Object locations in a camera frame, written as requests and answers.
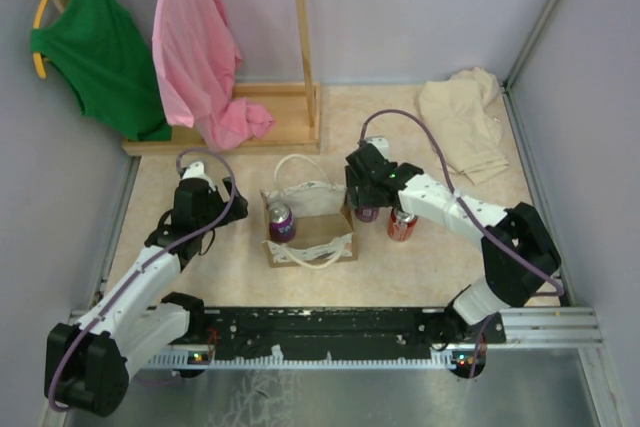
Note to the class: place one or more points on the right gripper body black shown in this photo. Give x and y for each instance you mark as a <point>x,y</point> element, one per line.
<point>363,191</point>

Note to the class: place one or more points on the canvas bag with white handles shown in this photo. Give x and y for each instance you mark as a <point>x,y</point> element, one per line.
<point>325,233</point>

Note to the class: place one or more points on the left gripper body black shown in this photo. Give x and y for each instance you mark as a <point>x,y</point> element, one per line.
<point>216,204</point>

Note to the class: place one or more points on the beige folded cloth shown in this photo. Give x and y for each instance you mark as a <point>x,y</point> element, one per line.
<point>455,112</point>

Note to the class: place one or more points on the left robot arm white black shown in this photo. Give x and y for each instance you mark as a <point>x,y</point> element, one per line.
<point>90,363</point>

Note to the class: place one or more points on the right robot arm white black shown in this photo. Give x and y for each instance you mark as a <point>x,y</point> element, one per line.
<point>518,253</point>

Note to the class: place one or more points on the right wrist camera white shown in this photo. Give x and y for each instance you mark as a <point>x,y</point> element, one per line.
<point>381,144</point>

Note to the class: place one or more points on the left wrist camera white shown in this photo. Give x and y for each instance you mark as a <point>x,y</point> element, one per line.
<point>196,170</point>

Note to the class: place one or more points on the red can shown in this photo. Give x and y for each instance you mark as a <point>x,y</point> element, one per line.
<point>401,225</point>

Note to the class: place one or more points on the green tank top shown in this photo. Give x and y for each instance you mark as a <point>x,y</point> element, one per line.
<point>97,48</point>

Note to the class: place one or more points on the wooden clothes rack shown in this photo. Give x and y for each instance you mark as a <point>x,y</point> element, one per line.
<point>296,107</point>

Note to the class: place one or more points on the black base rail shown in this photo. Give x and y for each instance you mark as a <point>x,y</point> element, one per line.
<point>350,334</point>

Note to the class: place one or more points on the purple can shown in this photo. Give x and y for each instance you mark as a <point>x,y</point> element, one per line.
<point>366,214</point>
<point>281,222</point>

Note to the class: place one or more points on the pink t-shirt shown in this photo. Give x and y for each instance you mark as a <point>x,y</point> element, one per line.
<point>196,59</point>

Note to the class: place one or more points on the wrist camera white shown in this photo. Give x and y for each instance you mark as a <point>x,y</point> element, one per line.
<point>381,144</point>
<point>196,170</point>

